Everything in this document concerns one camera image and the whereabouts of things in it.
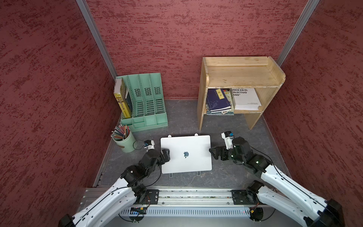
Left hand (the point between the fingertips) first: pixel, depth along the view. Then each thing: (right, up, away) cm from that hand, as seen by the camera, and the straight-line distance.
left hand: (163, 155), depth 81 cm
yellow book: (-30, +37, +7) cm, 48 cm away
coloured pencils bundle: (-27, +13, +5) cm, 31 cm away
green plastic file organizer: (-21, +40, +37) cm, 58 cm away
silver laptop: (+15, +1, +1) cm, 15 cm away
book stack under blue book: (+41, +25, +5) cm, 49 cm away
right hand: (+30, +3, -2) cm, 30 cm away
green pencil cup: (-22, +6, +2) cm, 23 cm away
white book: (+52, +34, +8) cm, 63 cm away
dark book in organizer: (-28, +35, +19) cm, 49 cm away
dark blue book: (+33, +33, +7) cm, 47 cm away
